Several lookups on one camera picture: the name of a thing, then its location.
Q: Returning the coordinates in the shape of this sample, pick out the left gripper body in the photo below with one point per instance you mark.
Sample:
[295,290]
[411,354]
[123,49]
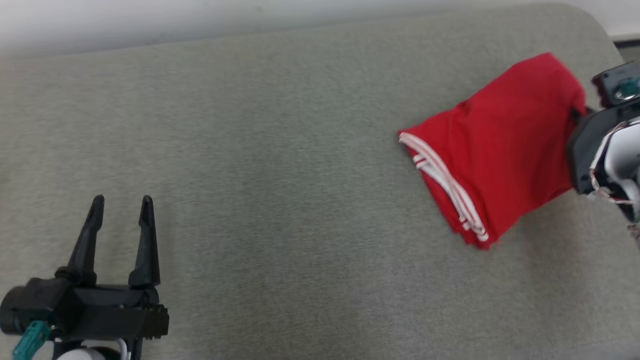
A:
[115,315]

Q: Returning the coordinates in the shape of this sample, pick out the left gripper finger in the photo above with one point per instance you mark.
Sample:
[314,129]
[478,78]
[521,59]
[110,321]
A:
[146,250]
[87,250]

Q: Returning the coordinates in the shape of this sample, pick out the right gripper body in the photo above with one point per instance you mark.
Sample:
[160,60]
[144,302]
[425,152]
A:
[582,150]

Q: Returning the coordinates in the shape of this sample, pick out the red Bulls 23 jersey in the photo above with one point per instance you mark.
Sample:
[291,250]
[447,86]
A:
[500,150]

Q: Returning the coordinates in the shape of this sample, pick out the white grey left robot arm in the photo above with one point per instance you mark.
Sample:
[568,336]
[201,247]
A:
[82,355]

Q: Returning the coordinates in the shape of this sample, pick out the black baseboard strip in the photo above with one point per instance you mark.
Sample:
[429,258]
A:
[630,43]

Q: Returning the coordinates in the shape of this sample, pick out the teal right camera connector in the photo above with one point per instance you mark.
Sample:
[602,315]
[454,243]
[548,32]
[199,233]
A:
[628,90]

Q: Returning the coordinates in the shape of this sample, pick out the teal camera connector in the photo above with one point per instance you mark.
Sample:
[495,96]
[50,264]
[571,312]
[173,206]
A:
[628,90]
[30,342]

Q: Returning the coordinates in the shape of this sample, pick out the teal left camera connector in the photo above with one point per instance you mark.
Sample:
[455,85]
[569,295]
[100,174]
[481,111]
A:
[30,342]

